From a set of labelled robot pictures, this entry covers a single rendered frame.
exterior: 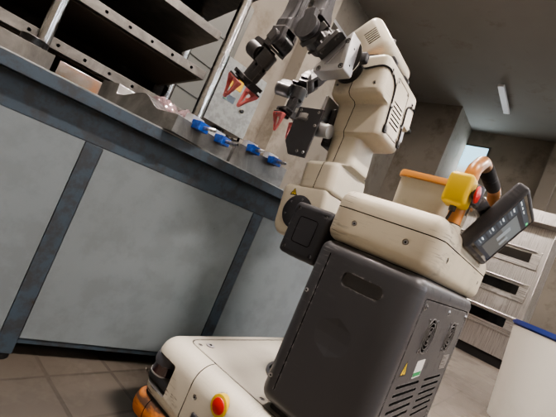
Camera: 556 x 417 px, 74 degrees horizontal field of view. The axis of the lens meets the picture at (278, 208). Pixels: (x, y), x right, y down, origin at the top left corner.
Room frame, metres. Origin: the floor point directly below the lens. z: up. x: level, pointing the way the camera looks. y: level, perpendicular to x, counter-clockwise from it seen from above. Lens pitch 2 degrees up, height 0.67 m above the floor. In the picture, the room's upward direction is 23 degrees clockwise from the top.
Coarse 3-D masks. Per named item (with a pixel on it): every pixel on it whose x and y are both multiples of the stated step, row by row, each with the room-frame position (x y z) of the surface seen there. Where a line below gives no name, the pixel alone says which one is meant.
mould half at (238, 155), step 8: (240, 144) 1.38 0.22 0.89; (232, 152) 1.37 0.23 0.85; (240, 152) 1.39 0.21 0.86; (248, 152) 1.41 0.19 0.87; (232, 160) 1.38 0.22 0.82; (240, 160) 1.39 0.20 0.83; (248, 160) 1.41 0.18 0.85; (256, 160) 1.43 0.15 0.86; (264, 160) 1.45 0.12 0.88; (248, 168) 1.42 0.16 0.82; (256, 168) 1.44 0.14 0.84; (264, 168) 1.46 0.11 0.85; (272, 168) 1.48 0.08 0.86; (280, 168) 1.51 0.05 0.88; (264, 176) 1.47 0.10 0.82; (272, 176) 1.49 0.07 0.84; (280, 176) 1.52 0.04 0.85; (272, 184) 1.50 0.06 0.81
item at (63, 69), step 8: (56, 64) 1.78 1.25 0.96; (64, 64) 1.67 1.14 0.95; (56, 72) 1.66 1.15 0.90; (64, 72) 1.68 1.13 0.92; (72, 72) 1.70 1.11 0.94; (80, 72) 1.72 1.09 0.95; (72, 80) 1.71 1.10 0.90; (80, 80) 1.72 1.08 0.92; (88, 80) 1.74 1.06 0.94; (96, 80) 1.76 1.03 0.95; (88, 88) 1.75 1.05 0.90; (96, 88) 1.77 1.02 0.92
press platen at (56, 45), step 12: (0, 12) 1.52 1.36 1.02; (12, 24) 1.55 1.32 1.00; (24, 24) 1.57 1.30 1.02; (60, 48) 1.66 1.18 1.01; (72, 48) 1.68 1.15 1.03; (84, 60) 1.75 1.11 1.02; (96, 60) 1.75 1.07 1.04; (96, 72) 1.76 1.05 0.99; (108, 72) 1.80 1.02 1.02; (132, 84) 1.86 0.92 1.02; (180, 108) 2.03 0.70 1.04
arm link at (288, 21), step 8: (296, 0) 1.16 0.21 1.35; (304, 0) 1.17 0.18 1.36; (288, 8) 1.17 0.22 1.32; (296, 8) 1.16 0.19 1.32; (304, 8) 1.18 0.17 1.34; (288, 16) 1.16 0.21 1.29; (296, 16) 1.16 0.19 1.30; (280, 24) 1.16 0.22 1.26; (288, 24) 1.15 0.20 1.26; (280, 32) 1.15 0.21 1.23; (288, 32) 1.19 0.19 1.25; (280, 40) 1.15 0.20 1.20; (288, 40) 1.17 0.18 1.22; (280, 48) 1.18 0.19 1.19; (288, 48) 1.19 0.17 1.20
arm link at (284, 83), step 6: (306, 72) 1.49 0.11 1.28; (300, 78) 1.48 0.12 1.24; (306, 78) 1.48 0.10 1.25; (276, 84) 1.50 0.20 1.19; (282, 84) 1.49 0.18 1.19; (288, 84) 1.49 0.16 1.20; (300, 84) 1.49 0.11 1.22; (306, 84) 1.48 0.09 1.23; (276, 90) 1.50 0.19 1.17; (282, 90) 1.49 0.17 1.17; (288, 90) 1.49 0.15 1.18; (282, 96) 1.51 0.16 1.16; (288, 96) 1.51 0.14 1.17; (306, 96) 1.53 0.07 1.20
